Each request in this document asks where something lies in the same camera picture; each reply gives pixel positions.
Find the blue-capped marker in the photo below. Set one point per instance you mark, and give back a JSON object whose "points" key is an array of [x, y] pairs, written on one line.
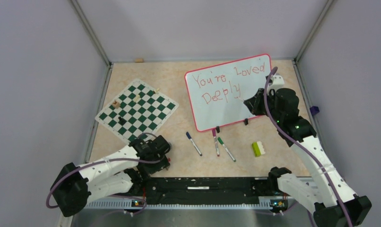
{"points": [[193, 143]]}

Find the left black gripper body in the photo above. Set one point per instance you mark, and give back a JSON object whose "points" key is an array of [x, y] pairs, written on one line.
{"points": [[151, 167]]}

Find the purple clip on frame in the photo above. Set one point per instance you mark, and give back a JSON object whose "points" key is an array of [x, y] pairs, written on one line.
{"points": [[314, 110]]}

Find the wooden block at wall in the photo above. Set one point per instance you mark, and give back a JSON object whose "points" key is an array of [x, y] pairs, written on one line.
{"points": [[139, 60]]}

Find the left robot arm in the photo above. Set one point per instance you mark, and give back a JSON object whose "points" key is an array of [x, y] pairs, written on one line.
{"points": [[123, 171]]}

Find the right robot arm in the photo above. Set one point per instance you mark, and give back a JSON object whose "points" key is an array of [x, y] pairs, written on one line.
{"points": [[333, 203]]}

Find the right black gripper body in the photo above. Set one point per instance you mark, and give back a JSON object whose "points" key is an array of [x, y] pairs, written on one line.
{"points": [[259, 108]]}

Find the black chess piece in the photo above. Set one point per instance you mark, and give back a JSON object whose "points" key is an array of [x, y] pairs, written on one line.
{"points": [[121, 121]]}

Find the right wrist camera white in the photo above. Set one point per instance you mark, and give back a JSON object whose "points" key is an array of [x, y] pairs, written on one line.
{"points": [[277, 82]]}

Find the green white toy block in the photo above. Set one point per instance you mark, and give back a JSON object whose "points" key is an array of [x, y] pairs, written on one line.
{"points": [[258, 149]]}

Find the pink-framed whiteboard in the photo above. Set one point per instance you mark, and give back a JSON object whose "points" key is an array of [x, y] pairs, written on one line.
{"points": [[213, 90]]}

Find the purple-capped marker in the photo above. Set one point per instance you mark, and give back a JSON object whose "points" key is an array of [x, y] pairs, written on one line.
{"points": [[216, 142]]}

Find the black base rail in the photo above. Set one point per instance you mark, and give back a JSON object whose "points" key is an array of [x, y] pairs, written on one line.
{"points": [[207, 191]]}

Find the green-capped marker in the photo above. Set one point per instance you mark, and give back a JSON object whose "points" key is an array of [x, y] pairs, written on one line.
{"points": [[226, 149]]}

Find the green white chessboard mat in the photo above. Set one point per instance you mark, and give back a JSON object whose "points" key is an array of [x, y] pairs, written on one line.
{"points": [[148, 114]]}

